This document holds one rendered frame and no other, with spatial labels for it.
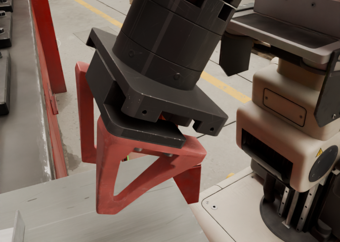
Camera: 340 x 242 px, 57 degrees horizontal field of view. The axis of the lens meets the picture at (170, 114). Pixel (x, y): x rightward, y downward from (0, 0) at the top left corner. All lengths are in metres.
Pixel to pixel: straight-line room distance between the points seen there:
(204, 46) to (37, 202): 0.22
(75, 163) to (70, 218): 1.60
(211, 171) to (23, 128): 1.29
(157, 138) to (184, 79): 0.04
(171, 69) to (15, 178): 0.42
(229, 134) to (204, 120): 1.90
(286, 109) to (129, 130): 0.64
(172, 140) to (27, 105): 0.59
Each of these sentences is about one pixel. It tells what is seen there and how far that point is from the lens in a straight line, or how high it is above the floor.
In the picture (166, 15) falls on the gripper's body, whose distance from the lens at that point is 0.17.
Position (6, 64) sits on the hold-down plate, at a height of 0.90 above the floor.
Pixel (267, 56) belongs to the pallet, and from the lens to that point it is 3.22.
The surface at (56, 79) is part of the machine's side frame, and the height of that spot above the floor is 0.13.
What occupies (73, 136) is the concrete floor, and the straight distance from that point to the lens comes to 2.11.
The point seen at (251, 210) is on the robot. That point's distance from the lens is 1.27.
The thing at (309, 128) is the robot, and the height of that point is 0.82.
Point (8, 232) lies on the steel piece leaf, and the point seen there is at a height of 1.00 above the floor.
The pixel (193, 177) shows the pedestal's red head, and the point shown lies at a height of 0.75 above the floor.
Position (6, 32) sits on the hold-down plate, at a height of 0.91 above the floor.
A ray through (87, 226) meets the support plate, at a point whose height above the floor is 1.00.
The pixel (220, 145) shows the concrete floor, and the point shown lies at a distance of 1.98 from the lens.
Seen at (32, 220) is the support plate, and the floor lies 1.00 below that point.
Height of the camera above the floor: 1.23
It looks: 34 degrees down
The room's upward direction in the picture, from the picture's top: straight up
